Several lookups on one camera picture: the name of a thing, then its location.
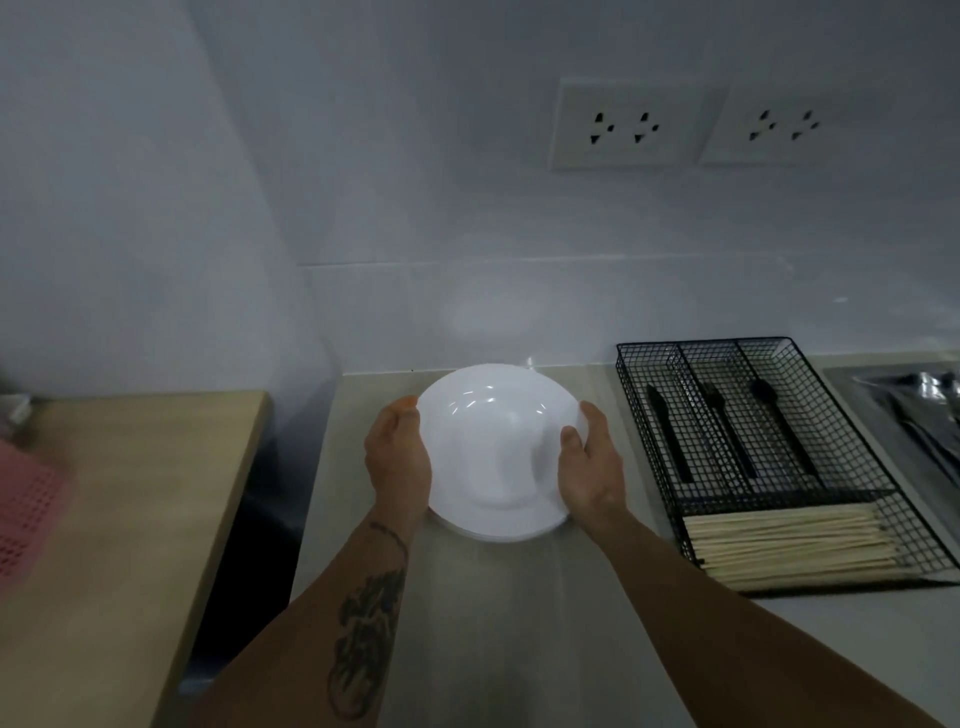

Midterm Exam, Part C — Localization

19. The pink plastic basket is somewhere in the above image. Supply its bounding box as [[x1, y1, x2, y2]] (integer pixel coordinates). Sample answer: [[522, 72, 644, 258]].
[[0, 438, 76, 598]]

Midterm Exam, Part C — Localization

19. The person's right forearm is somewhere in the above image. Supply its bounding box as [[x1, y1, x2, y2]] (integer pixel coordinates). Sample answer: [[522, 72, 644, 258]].
[[592, 498, 943, 728]]

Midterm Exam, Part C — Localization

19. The wooden side table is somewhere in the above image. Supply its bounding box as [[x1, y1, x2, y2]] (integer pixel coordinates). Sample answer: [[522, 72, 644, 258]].
[[0, 389, 273, 728]]

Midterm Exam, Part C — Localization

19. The black fork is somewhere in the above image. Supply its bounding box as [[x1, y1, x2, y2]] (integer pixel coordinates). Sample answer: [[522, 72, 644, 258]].
[[698, 382, 759, 481]]

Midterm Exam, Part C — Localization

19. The black knife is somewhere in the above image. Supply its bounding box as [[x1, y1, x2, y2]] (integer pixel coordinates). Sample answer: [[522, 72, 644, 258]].
[[646, 384, 695, 485]]

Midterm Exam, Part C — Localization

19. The pile of steel cutlery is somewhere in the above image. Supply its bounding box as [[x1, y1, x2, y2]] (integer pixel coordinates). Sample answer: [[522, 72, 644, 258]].
[[854, 368, 960, 489]]

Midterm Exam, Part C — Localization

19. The bundle of wooden chopsticks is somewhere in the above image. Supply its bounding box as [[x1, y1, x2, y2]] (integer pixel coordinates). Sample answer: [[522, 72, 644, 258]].
[[682, 502, 913, 590]]

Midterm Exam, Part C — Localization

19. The person's left hand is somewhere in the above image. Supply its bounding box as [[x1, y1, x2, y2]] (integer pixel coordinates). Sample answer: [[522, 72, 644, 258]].
[[363, 395, 434, 539]]

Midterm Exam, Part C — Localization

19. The stainless steel double sink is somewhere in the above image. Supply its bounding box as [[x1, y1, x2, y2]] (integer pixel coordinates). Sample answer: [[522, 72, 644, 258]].
[[821, 358, 960, 541]]

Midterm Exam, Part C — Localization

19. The person's left forearm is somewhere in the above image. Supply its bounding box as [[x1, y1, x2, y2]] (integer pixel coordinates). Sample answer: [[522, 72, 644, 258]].
[[191, 517, 421, 728]]

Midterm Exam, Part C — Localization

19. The person's right hand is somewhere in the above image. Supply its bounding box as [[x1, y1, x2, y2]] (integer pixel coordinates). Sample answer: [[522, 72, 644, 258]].
[[556, 399, 628, 539]]

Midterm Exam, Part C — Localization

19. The black wire cutlery tray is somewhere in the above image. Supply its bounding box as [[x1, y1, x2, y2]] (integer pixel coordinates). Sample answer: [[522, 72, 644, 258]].
[[614, 335, 960, 594]]

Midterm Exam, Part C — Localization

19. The white plate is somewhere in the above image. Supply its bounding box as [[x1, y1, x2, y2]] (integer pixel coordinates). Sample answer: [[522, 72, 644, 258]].
[[416, 363, 590, 535], [427, 509, 571, 543]]

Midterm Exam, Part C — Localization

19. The black spoon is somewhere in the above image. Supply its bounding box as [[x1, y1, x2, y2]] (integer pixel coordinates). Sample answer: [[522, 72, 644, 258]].
[[749, 377, 823, 478]]

